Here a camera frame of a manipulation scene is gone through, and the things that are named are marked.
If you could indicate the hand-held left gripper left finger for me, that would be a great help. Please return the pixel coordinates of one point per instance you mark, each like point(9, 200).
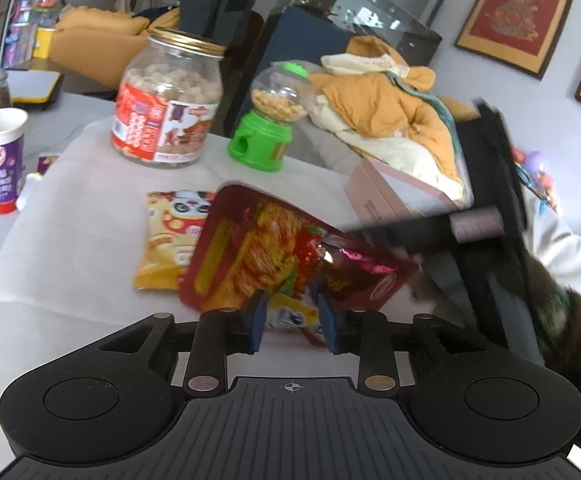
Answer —
point(256, 325)

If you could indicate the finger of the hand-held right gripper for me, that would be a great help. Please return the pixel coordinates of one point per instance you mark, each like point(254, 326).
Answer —
point(410, 234)

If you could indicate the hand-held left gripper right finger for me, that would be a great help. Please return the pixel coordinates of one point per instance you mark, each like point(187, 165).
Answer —
point(328, 325)

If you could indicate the pink cardboard box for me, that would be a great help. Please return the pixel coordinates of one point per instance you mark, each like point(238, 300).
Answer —
point(375, 195)

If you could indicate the large red snack bag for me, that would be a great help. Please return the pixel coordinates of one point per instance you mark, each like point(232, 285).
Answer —
point(270, 250)

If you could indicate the yellow white snack packet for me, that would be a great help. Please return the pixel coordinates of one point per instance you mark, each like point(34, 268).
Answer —
point(290, 316)

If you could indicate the purple toy egg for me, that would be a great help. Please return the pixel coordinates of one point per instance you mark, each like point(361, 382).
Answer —
point(537, 160)

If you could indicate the yellow panda snack packet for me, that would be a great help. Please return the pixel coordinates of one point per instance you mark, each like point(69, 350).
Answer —
point(165, 240)

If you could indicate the orange yellow blanket pile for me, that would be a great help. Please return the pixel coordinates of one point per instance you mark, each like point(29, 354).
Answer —
point(370, 105)

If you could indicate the green candy dispenser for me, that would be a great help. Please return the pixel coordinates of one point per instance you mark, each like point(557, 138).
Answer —
point(260, 142)

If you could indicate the large red framed picture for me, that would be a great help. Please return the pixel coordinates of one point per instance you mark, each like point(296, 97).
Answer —
point(515, 10)

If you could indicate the white tablecloth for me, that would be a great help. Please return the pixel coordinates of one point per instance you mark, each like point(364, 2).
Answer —
point(85, 220)

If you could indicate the glass display tank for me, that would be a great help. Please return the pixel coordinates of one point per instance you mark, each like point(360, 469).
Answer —
point(360, 5)

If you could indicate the blue cabinet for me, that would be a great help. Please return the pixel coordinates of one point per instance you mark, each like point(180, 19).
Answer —
point(300, 40)

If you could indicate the clear jar with gold lid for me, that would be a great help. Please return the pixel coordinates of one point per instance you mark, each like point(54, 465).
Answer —
point(165, 110)

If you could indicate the small purple packet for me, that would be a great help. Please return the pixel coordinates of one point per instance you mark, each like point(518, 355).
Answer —
point(48, 164)

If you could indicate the purple white paper cup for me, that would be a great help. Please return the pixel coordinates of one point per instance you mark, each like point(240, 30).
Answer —
point(3, 170)

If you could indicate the dark hanging jacket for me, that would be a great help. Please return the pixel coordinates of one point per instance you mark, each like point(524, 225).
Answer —
point(215, 0)

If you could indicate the yellow edged black tray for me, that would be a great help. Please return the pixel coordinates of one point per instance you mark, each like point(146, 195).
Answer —
point(33, 87)

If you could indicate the toy bottle with red cap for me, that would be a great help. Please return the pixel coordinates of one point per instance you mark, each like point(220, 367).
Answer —
point(48, 10)

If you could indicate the pink blue toy bottle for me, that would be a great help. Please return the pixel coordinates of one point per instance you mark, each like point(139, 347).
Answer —
point(20, 25)

